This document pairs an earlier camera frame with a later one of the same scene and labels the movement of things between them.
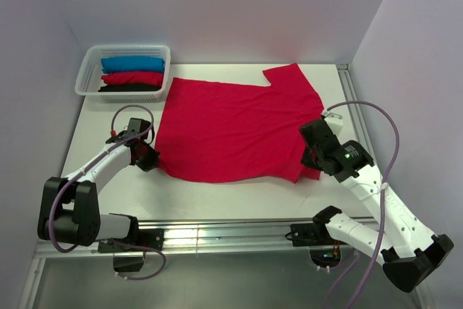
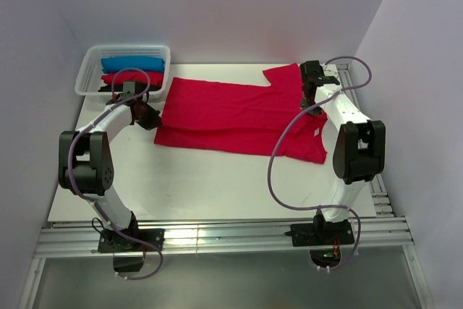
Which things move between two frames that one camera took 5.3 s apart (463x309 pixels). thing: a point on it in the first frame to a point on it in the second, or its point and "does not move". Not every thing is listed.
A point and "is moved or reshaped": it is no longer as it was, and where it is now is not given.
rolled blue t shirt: (124, 64) does not move
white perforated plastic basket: (90, 76) does not move
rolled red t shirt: (133, 78) does not move
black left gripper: (152, 162) to (154, 121)
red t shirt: (217, 132) is moved or reshaped
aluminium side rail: (361, 129) does not move
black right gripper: (307, 161) to (304, 104)
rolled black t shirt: (129, 87) does not move
